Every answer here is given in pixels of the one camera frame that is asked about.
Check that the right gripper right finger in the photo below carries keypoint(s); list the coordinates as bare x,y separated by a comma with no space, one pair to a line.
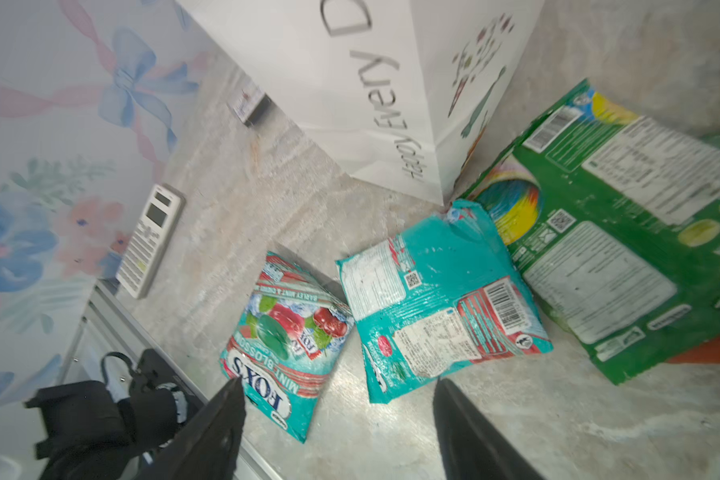
470,446

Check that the green red Fox's bag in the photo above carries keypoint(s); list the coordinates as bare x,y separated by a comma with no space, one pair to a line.
287,341

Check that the white calculator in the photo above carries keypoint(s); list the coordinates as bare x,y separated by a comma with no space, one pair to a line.
149,240

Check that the orange green snack bag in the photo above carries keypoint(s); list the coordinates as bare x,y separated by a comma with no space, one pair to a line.
711,351

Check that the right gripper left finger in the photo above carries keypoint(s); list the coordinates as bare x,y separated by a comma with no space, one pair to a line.
208,446

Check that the white paper gift bag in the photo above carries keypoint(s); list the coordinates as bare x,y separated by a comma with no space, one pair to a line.
397,93

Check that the teal candy bag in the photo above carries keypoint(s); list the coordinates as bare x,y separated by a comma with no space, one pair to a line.
436,298

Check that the green Fox's candy bag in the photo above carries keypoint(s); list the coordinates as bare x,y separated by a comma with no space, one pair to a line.
613,221

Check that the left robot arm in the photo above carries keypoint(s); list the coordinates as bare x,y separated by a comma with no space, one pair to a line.
99,429

